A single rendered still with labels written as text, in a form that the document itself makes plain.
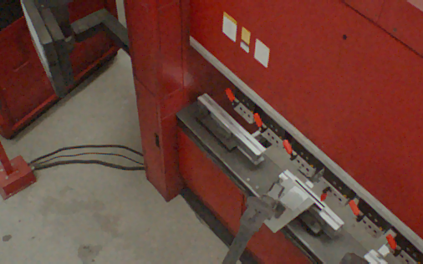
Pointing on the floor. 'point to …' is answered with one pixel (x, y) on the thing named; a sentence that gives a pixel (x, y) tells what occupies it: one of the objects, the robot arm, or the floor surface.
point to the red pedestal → (10, 186)
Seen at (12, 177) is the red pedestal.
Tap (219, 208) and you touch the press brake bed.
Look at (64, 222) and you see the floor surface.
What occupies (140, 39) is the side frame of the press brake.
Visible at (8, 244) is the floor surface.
